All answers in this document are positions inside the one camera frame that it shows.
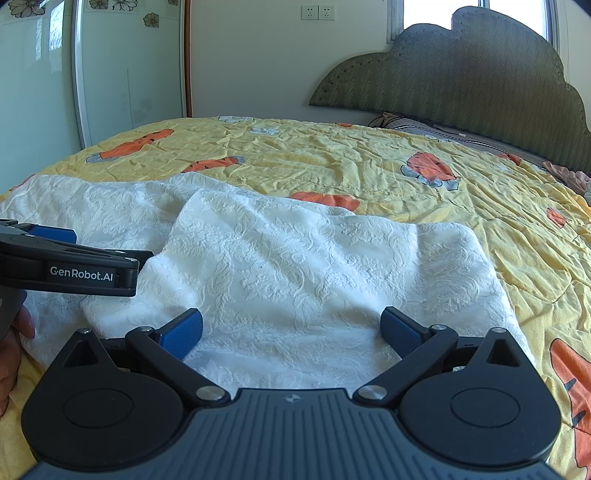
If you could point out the yellow printed bed blanket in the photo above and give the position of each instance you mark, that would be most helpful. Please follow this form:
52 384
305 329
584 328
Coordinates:
392 166

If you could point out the white textured pants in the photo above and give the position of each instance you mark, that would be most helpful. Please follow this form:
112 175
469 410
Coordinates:
295 277

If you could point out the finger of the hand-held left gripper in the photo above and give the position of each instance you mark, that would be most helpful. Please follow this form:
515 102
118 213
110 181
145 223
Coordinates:
55 234
136 255

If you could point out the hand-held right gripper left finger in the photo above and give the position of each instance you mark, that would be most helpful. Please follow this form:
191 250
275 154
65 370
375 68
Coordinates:
184 331

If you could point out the pink floral cloth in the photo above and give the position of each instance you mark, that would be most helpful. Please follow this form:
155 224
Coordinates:
572 177

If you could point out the grey patterned pillow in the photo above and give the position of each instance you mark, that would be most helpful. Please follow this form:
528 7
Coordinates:
415 125

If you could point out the brown wooden wardrobe frame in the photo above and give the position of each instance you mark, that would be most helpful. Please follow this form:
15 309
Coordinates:
187 55

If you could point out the green patterned headboard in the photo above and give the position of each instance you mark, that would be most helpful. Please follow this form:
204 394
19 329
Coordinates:
461 74

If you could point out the window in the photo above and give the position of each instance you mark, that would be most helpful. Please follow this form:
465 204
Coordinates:
427 11

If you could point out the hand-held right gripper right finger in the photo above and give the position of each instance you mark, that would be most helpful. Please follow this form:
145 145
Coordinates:
398 328

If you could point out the person's left hand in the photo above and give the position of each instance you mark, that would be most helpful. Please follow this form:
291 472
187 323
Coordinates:
9 369

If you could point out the white wall socket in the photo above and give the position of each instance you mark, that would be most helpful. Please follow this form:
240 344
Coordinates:
327 13
309 13

